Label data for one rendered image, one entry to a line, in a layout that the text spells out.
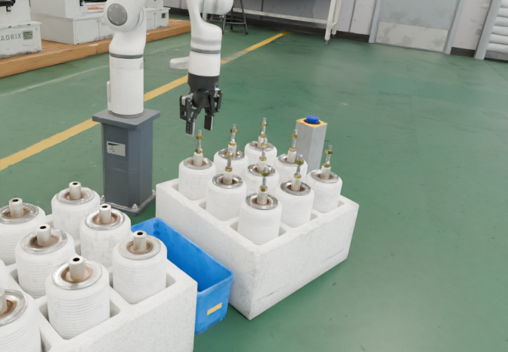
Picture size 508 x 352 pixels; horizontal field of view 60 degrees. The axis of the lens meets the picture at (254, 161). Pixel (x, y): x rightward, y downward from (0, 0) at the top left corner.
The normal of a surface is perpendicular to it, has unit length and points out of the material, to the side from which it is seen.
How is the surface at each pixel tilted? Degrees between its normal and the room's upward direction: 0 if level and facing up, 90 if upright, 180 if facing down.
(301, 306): 0
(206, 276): 88
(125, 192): 90
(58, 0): 90
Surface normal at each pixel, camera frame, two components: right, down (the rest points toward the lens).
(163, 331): 0.73, 0.35
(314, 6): -0.29, 0.36
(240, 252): -0.71, 0.22
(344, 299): 0.11, -0.91
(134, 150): 0.45, 0.37
